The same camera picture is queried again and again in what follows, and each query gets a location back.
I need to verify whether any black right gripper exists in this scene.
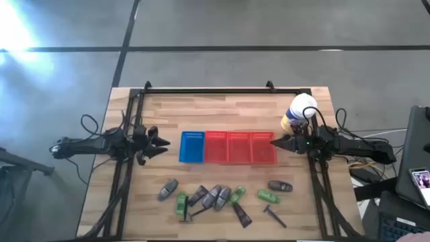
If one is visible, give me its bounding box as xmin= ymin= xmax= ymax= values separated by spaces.
xmin=270 ymin=127 xmax=320 ymax=156

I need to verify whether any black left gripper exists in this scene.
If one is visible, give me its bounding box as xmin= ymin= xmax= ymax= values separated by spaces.
xmin=131 ymin=124 xmax=171 ymax=166

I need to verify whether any grey travel bottle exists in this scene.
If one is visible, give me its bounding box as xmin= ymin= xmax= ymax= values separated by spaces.
xmin=267 ymin=179 xmax=294 ymax=193
xmin=214 ymin=186 xmax=232 ymax=212
xmin=157 ymin=178 xmax=179 ymax=202
xmin=201 ymin=184 xmax=222 ymax=209

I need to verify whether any green travel bottle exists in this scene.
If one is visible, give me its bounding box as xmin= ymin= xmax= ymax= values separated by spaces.
xmin=228 ymin=186 xmax=247 ymax=206
xmin=175 ymin=191 xmax=188 ymax=216
xmin=257 ymin=189 xmax=281 ymax=204

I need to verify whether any dark travel tube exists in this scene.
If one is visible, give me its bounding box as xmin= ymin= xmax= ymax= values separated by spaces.
xmin=187 ymin=185 xmax=210 ymax=207
xmin=232 ymin=202 xmax=253 ymax=229

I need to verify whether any red plastic basket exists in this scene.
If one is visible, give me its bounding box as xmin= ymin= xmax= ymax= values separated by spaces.
xmin=226 ymin=131 xmax=253 ymax=164
xmin=204 ymin=130 xmax=229 ymax=164
xmin=250 ymin=131 xmax=278 ymax=165

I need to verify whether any blue plastic basket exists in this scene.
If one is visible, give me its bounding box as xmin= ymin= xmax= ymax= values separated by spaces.
xmin=179 ymin=130 xmax=206 ymax=164

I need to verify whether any Lysol wipes canister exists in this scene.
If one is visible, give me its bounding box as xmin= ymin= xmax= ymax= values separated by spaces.
xmin=280 ymin=93 xmax=318 ymax=135

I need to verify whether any black power adapter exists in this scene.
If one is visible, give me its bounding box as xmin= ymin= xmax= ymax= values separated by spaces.
xmin=350 ymin=167 xmax=374 ymax=183

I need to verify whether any black laptop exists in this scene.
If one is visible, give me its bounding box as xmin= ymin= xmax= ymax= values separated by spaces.
xmin=395 ymin=106 xmax=430 ymax=210

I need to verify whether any grey metal stand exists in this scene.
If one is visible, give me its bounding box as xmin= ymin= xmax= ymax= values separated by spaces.
xmin=0 ymin=147 xmax=55 ymax=177

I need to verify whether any smartphone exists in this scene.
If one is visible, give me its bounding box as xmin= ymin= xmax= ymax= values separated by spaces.
xmin=408 ymin=167 xmax=430 ymax=208

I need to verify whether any black keyboard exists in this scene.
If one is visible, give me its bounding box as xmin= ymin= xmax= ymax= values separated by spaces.
xmin=378 ymin=214 xmax=430 ymax=242

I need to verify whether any person's hand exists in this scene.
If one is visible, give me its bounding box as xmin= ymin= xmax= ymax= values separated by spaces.
xmin=396 ymin=231 xmax=430 ymax=242

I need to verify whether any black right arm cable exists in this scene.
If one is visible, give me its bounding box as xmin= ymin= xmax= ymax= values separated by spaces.
xmin=302 ymin=106 xmax=329 ymax=130

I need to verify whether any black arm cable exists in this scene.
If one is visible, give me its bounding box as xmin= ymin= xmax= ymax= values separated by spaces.
xmin=302 ymin=106 xmax=329 ymax=130
xmin=79 ymin=114 xmax=101 ymax=136

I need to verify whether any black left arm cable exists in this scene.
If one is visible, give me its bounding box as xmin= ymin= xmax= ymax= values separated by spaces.
xmin=79 ymin=114 xmax=101 ymax=136

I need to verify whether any yellow cable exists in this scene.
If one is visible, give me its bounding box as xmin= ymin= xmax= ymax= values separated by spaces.
xmin=348 ymin=161 xmax=378 ymax=169

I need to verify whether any black metal rig frame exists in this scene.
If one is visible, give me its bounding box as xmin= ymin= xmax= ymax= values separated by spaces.
xmin=89 ymin=80 xmax=366 ymax=241

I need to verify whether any white cable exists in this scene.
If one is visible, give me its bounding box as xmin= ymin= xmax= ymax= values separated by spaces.
xmin=361 ymin=128 xmax=408 ymax=138

